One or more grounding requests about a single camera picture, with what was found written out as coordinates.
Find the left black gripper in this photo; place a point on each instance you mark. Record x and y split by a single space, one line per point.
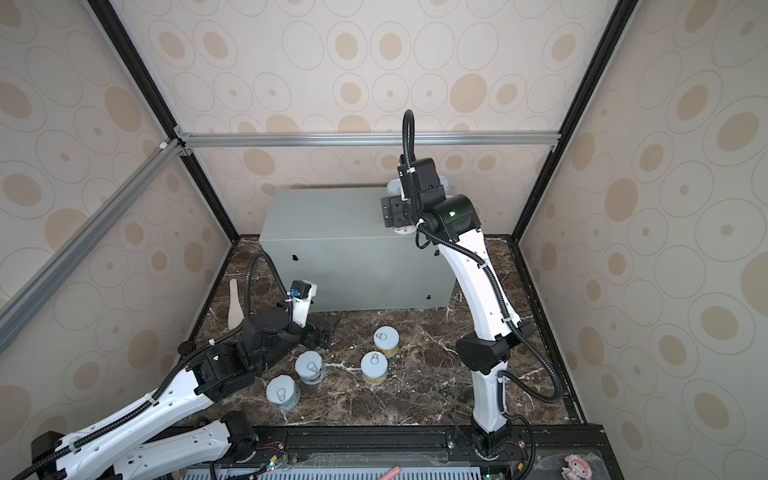
315 338

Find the pink marker pen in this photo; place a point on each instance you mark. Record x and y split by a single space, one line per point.
391 474

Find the teal can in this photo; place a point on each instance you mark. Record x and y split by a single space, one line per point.
283 392
310 367

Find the teal can upper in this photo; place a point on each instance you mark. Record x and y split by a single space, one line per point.
310 367

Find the teal can lower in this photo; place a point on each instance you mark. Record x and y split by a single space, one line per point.
283 392

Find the pink can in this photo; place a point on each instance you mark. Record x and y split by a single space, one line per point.
447 186

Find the left diagonal aluminium rail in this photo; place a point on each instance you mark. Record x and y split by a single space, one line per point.
20 309

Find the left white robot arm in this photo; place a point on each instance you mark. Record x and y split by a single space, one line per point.
207 375

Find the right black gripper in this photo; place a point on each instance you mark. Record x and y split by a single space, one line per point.
391 211

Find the small dark glass bottle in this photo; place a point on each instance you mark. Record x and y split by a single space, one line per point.
186 348

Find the horizontal aluminium rail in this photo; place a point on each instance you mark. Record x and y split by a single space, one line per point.
380 139

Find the brown orange can front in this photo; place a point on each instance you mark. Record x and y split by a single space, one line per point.
405 230

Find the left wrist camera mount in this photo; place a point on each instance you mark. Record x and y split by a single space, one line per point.
301 294

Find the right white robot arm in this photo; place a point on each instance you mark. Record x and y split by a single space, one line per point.
451 224

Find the wooden spatula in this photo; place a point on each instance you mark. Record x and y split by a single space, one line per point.
235 311

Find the black base frame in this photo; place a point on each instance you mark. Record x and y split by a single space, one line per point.
418 452

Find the brown orange can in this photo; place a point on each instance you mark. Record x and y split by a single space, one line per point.
394 188
405 230

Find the grey metal cabinet box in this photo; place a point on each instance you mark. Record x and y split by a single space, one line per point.
336 238

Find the yellow can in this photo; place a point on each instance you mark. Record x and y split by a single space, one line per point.
386 341
374 367

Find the pink toy figure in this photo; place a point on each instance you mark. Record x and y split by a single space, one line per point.
576 468

